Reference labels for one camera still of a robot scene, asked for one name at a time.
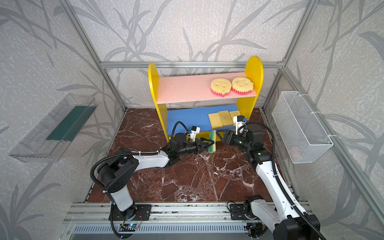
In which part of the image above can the green sponge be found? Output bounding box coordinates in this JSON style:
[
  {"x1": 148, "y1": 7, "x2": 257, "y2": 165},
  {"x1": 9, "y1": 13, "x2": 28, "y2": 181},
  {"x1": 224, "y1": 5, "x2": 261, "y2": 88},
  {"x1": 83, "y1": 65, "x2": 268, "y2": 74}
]
[{"x1": 208, "y1": 130, "x2": 217, "y2": 154}]

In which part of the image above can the orange sponge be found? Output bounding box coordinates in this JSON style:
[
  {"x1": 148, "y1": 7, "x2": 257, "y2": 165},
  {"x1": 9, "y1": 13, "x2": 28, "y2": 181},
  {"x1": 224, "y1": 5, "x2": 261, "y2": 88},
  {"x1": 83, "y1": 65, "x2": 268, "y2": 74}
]
[{"x1": 208, "y1": 113, "x2": 224, "y2": 129}]

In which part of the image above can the yellow rectangular sponge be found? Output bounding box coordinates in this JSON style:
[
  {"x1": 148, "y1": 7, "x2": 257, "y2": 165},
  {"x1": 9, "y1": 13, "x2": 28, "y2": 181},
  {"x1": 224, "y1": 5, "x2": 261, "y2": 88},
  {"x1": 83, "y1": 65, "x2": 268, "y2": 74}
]
[{"x1": 229, "y1": 111, "x2": 241, "y2": 119}]

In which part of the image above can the yellow smiley sponge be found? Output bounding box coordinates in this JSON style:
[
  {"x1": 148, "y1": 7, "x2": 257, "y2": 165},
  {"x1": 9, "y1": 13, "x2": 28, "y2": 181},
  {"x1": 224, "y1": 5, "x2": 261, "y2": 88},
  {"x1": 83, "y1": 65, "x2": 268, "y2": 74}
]
[
  {"x1": 232, "y1": 77, "x2": 254, "y2": 95},
  {"x1": 211, "y1": 78, "x2": 232, "y2": 97}
]

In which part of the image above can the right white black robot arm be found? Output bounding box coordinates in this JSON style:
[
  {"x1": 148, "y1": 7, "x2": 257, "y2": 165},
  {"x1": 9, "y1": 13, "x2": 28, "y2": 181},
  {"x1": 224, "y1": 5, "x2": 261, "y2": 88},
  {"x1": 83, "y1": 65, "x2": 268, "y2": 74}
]
[{"x1": 217, "y1": 122, "x2": 325, "y2": 240}]

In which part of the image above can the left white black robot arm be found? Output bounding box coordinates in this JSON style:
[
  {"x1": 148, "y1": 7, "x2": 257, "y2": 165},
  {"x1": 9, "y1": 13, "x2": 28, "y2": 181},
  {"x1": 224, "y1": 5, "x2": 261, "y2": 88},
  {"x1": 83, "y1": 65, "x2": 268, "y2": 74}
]
[{"x1": 90, "y1": 121, "x2": 215, "y2": 213}]

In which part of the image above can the yellow pink blue shelf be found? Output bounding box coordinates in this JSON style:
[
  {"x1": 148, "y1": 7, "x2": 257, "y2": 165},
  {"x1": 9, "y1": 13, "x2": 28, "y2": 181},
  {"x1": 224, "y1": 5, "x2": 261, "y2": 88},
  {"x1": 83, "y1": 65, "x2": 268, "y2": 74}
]
[{"x1": 148, "y1": 56, "x2": 264, "y2": 141}]

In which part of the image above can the green circuit board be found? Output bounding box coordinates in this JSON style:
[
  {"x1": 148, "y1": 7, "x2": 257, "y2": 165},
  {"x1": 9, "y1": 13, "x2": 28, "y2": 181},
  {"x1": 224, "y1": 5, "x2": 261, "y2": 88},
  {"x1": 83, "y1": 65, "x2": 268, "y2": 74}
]
[{"x1": 119, "y1": 223, "x2": 140, "y2": 232}]

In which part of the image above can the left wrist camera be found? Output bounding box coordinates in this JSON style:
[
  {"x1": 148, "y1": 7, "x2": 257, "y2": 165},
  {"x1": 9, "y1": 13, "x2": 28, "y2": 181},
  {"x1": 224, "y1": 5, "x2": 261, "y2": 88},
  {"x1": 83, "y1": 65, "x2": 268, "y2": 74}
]
[{"x1": 189, "y1": 126, "x2": 201, "y2": 142}]

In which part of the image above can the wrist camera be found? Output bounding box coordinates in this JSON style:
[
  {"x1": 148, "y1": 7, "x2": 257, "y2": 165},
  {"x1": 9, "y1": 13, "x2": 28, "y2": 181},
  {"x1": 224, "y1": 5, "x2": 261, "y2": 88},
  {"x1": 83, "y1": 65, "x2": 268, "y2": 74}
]
[
  {"x1": 233, "y1": 115, "x2": 248, "y2": 135},
  {"x1": 189, "y1": 126, "x2": 201, "y2": 142}
]

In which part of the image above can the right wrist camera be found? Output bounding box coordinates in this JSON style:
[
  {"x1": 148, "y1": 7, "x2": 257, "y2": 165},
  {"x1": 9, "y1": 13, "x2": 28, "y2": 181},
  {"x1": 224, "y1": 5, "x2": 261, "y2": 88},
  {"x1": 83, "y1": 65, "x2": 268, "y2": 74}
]
[{"x1": 233, "y1": 115, "x2": 248, "y2": 135}]

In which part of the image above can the white wire mesh basket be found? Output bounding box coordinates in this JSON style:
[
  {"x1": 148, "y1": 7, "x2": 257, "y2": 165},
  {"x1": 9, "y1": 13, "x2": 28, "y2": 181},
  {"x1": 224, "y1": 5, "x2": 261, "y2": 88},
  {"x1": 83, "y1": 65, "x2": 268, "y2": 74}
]
[{"x1": 272, "y1": 91, "x2": 334, "y2": 164}]

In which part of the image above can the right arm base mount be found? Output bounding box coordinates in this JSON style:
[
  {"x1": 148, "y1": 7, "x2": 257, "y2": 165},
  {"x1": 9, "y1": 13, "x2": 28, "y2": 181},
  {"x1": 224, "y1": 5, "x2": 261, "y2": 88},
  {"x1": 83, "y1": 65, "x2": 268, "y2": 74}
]
[{"x1": 226, "y1": 202, "x2": 260, "y2": 221}]

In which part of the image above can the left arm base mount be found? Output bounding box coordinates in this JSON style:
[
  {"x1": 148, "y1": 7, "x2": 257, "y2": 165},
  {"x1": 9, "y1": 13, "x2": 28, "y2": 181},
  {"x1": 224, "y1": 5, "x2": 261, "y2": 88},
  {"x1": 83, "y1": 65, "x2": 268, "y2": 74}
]
[{"x1": 109, "y1": 204, "x2": 152, "y2": 222}]

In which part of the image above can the clear plastic wall bin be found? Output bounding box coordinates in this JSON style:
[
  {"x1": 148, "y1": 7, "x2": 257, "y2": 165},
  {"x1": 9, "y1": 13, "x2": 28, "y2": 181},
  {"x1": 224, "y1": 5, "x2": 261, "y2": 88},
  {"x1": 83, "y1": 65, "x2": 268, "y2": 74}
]
[{"x1": 9, "y1": 94, "x2": 98, "y2": 163}]

